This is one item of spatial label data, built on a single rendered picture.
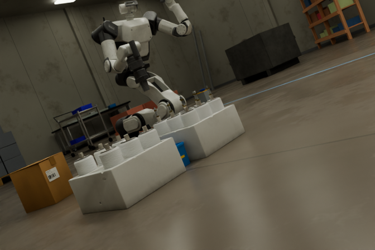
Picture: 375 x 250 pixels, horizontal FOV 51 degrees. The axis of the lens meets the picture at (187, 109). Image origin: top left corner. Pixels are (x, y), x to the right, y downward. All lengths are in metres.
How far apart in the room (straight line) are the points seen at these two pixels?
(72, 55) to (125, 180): 10.60
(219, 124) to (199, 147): 0.21
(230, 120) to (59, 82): 9.74
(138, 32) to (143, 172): 1.25
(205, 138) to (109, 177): 0.61
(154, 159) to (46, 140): 9.42
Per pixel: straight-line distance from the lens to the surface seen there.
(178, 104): 2.66
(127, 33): 2.70
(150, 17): 2.93
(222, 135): 2.18
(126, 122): 2.99
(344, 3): 9.64
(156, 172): 1.81
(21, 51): 11.62
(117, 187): 1.69
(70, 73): 11.97
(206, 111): 2.17
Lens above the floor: 0.36
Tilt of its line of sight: 3 degrees down
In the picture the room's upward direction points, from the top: 23 degrees counter-clockwise
